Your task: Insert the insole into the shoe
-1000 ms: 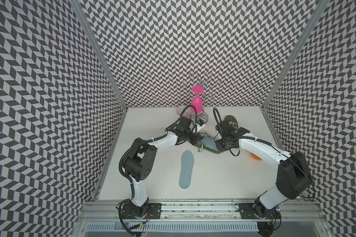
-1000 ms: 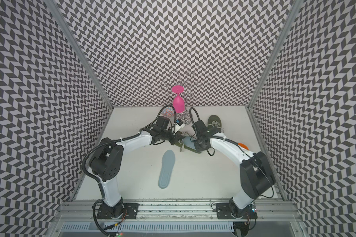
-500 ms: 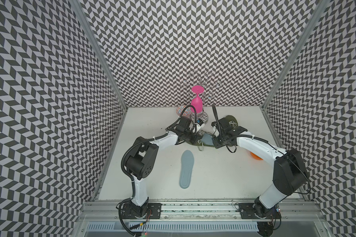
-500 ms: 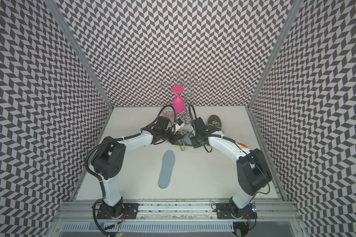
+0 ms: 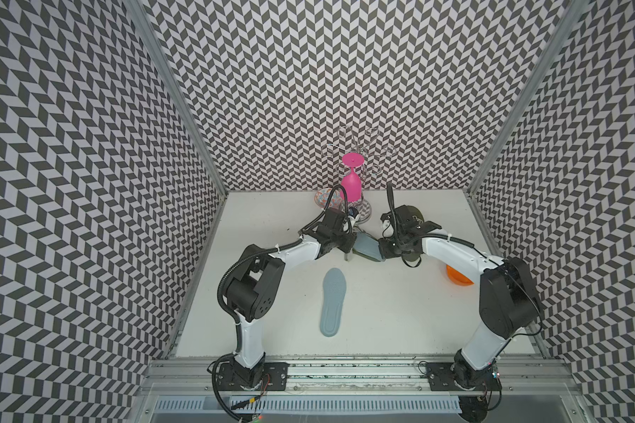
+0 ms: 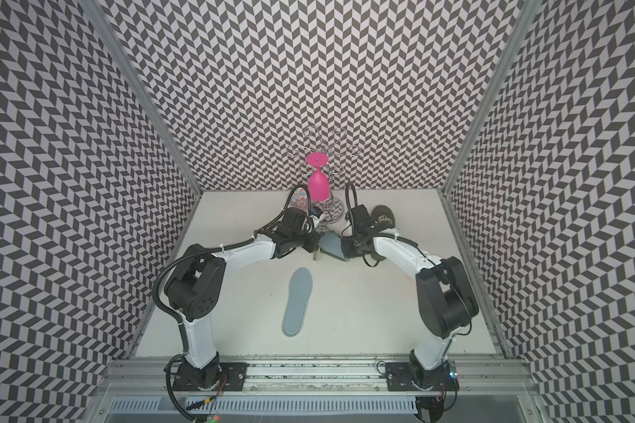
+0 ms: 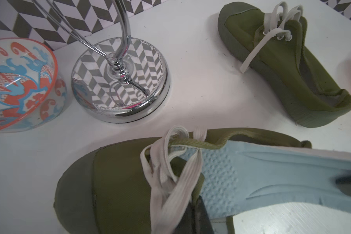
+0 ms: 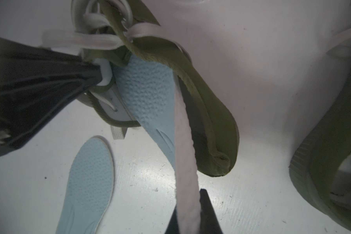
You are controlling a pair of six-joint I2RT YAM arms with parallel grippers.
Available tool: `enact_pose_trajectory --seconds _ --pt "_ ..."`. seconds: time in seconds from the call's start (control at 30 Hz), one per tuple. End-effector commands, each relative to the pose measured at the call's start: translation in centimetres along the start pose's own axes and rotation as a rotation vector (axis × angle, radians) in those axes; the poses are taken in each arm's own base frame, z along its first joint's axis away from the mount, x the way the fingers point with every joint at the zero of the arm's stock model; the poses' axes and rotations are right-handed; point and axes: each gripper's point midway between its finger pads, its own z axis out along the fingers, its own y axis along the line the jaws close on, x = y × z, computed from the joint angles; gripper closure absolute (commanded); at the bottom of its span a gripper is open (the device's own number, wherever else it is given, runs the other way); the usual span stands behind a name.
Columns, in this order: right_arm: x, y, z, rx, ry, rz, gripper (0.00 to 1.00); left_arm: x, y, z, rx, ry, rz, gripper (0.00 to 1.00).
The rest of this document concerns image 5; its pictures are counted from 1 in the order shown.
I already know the grey-blue insole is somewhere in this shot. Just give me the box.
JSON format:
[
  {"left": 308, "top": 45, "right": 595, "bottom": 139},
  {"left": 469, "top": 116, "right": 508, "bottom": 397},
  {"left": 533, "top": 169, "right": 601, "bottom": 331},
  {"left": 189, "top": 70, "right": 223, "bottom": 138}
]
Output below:
[
  {"left": 353, "top": 233, "right": 387, "bottom": 263},
  {"left": 319, "top": 268, "right": 347, "bottom": 338}
]

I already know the white slotted cable duct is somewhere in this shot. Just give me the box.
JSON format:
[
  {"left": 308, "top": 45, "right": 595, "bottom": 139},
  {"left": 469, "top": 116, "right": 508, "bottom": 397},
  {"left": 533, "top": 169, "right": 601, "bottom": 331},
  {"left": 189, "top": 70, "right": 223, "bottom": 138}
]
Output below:
[{"left": 155, "top": 396, "right": 461, "bottom": 415}]

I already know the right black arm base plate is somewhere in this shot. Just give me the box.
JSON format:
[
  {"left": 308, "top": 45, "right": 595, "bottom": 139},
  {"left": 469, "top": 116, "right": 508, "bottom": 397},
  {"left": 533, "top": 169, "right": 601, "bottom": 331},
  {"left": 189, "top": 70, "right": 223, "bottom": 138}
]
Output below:
[{"left": 425, "top": 362, "right": 502, "bottom": 392}]

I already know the pink plastic wine glass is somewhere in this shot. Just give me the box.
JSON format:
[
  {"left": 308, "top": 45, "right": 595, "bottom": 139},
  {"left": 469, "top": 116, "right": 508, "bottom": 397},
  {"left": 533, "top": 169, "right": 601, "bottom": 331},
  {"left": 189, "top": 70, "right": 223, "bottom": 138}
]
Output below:
[{"left": 341, "top": 153, "right": 364, "bottom": 203}]

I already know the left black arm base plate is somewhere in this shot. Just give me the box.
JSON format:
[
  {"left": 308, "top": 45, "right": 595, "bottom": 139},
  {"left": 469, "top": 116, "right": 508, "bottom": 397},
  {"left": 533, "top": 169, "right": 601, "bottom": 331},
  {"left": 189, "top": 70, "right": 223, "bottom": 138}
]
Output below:
[{"left": 214, "top": 361, "right": 289, "bottom": 391}]

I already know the clear glass holder stand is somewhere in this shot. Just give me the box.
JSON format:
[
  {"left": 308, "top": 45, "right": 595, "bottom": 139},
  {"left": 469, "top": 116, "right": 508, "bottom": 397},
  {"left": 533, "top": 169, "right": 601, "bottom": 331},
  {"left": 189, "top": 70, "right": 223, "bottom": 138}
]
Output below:
[{"left": 319, "top": 125, "right": 390, "bottom": 225}]

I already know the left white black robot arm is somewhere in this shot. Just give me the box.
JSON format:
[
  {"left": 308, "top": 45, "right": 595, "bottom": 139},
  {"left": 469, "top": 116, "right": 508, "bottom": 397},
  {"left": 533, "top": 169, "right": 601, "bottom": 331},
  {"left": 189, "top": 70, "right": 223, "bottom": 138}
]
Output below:
[{"left": 216, "top": 184, "right": 356, "bottom": 389}]

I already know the orange plastic bowl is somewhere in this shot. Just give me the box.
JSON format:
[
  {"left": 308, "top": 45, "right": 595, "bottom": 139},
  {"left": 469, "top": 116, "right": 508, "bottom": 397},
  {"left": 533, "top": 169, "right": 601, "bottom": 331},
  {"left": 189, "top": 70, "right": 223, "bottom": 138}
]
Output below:
[{"left": 446, "top": 265, "right": 474, "bottom": 287}]

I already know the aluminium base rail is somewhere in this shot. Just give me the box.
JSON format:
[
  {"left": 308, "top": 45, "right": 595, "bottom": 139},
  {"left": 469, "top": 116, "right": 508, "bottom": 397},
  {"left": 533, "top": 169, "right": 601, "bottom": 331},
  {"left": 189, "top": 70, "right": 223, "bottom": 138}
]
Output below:
[{"left": 139, "top": 354, "right": 581, "bottom": 396}]

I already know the colourful patterned small bowl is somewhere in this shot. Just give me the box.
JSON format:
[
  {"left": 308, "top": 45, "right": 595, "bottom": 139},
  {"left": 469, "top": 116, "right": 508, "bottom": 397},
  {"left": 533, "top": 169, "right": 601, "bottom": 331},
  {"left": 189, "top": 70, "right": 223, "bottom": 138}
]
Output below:
[{"left": 314, "top": 189, "right": 343, "bottom": 209}]

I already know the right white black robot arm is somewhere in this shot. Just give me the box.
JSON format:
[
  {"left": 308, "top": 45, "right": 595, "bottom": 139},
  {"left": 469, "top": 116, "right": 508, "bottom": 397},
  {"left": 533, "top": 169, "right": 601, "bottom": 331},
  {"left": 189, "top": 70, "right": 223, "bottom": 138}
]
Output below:
[{"left": 379, "top": 183, "right": 543, "bottom": 391}]

